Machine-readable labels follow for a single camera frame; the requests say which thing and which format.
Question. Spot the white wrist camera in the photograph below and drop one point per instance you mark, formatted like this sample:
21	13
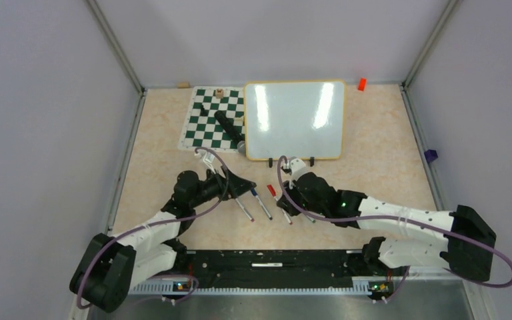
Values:
207	159
294	167

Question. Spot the red marker pen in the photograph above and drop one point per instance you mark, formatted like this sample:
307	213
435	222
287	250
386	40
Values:
277	198

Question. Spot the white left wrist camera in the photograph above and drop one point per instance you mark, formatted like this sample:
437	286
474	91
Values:
207	159

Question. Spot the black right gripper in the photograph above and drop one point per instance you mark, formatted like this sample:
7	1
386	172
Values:
288	206

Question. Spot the green white chess mat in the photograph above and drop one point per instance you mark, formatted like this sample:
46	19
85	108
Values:
200	131

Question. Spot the purple block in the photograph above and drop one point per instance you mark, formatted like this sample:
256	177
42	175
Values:
430	155

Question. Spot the purple capped marker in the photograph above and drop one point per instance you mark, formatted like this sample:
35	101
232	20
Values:
244	210

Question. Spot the black glitter microphone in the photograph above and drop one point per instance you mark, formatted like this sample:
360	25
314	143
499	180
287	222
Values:
229	128

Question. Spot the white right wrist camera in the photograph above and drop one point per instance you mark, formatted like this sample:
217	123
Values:
294	167

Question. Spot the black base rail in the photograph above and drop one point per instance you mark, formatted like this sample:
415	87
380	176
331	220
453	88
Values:
280	269

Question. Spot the blue capped marker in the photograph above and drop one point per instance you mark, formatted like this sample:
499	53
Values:
261	204

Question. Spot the orange block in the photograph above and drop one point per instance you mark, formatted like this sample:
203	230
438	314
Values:
362	84

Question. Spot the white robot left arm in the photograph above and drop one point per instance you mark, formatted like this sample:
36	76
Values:
113	265

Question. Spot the wooden chess piece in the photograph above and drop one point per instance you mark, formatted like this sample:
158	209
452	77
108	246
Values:
219	93

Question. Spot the yellow framed whiteboard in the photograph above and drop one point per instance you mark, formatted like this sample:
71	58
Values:
302	119

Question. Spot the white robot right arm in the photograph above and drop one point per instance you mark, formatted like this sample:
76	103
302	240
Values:
418	238

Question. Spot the small wooden block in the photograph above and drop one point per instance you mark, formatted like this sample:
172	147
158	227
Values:
183	85

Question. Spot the black chess piece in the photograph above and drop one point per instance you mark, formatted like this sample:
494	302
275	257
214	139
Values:
204	112

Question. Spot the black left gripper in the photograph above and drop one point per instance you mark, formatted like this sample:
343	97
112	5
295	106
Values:
239	186

